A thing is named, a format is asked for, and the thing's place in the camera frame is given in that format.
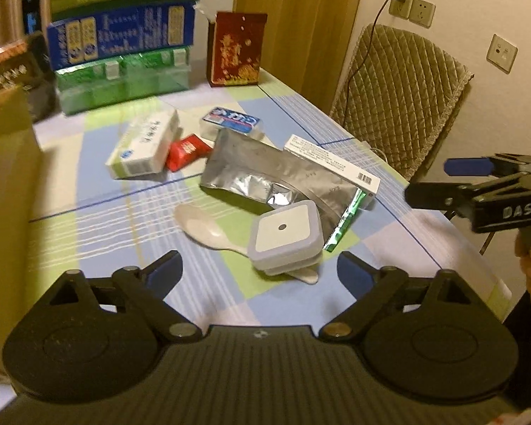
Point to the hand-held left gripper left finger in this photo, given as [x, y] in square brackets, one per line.
[170, 266]

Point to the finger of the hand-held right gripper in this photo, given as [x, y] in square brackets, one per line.
[433, 195]
[467, 167]

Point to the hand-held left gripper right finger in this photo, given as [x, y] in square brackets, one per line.
[352, 268]

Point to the white and green medicine box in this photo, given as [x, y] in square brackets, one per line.
[141, 141]

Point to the plaid cloth desktop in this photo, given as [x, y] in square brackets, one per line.
[115, 239]

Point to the white plastic spoon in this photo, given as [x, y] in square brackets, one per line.
[199, 225]

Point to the white square night light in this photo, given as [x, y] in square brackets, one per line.
[283, 230]

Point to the chair with quilted cover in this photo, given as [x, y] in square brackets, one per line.
[402, 97]

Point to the long white barcode box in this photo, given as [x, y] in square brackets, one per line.
[327, 159]

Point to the red snack packet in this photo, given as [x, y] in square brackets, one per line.
[186, 150]

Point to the silver foil pouch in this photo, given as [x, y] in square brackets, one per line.
[248, 164]

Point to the person's dark clothing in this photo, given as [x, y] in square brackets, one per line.
[529, 345]

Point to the clear plastic box blue label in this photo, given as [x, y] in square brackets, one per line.
[232, 119]

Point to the brown cardboard box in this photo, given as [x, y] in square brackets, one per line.
[4, 186]

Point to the green shrink-wrapped box pack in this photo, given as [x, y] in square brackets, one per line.
[124, 84]

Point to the wooden cabinet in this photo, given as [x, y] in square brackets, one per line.
[309, 31]

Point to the tall red printed box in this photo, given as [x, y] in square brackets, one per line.
[236, 48]

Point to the blue printed carton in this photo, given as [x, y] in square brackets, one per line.
[124, 31]

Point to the black box orange band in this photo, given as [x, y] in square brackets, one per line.
[13, 79]

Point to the beige wall outlet plate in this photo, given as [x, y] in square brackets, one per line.
[502, 53]

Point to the beige wall socket with plug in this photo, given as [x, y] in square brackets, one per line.
[400, 6]

